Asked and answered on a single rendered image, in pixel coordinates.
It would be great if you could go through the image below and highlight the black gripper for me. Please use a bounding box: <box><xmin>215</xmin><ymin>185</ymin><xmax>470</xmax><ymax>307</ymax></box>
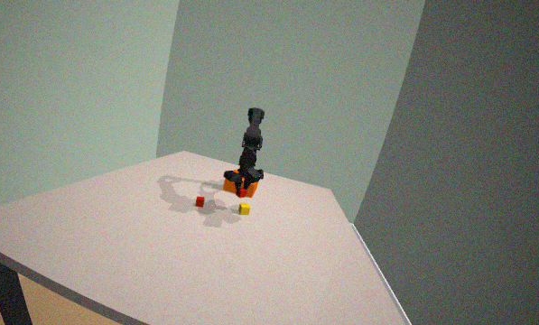
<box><xmin>223</xmin><ymin>159</ymin><xmax>251</xmax><ymax>194</ymax></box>

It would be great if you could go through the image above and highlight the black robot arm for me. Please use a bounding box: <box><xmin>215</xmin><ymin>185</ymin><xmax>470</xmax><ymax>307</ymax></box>
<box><xmin>239</xmin><ymin>107</ymin><xmax>265</xmax><ymax>183</ymax></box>

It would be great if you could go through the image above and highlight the yellow cube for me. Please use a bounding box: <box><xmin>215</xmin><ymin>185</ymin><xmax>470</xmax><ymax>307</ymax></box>
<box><xmin>238</xmin><ymin>203</ymin><xmax>250</xmax><ymax>215</ymax></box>

